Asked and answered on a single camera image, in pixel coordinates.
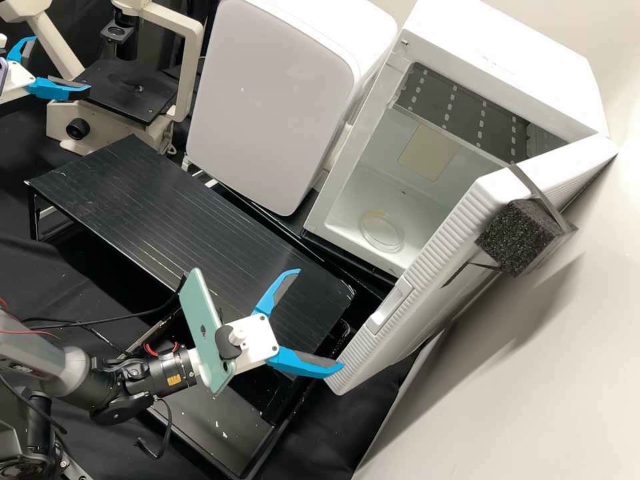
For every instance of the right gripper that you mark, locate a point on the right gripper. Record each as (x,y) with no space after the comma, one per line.
(260,340)

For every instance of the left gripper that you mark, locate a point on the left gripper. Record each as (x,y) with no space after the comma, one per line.
(20,82)

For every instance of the incubator door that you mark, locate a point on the incubator door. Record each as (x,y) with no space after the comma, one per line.
(425,280)

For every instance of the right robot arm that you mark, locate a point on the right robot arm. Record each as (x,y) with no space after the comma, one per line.
(60,370)

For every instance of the white incubator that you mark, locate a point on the white incubator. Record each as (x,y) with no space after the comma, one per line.
(500,45)

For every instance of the cream microscope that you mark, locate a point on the cream microscope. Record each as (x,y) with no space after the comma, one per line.
(65,120)

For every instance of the black platform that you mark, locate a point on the black platform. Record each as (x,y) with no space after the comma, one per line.
(345,257)
(150,215)

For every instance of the black tray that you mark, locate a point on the black tray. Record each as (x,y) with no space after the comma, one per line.
(250,425)

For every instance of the petri dish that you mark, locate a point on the petri dish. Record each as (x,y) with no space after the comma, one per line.
(382,232)

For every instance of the white box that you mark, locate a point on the white box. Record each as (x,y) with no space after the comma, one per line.
(270,100)

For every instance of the right wrist camera phone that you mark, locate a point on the right wrist camera phone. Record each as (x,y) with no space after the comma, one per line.
(200,320)

